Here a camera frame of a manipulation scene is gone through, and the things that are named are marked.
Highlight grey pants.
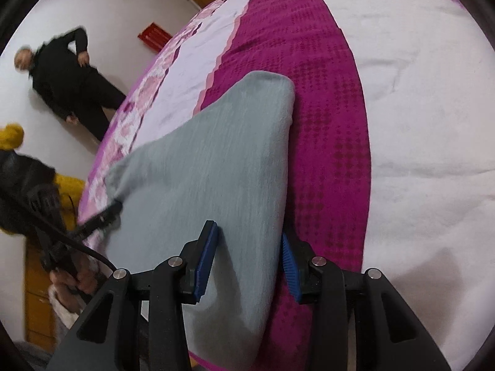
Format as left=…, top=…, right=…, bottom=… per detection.
left=104, top=71, right=295, bottom=370

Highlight operator left hand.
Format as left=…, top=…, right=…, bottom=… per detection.
left=49, top=254, right=98, bottom=313

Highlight red box by wall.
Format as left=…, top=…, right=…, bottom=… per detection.
left=138, top=23, right=172, bottom=53

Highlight pink white patterned bedspread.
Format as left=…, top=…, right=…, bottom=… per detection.
left=80, top=0, right=494, bottom=370

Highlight operator in yellow black clothes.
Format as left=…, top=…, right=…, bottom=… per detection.
left=1, top=123, right=99, bottom=334

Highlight person in black clothes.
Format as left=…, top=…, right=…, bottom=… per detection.
left=13, top=27, right=126, bottom=142

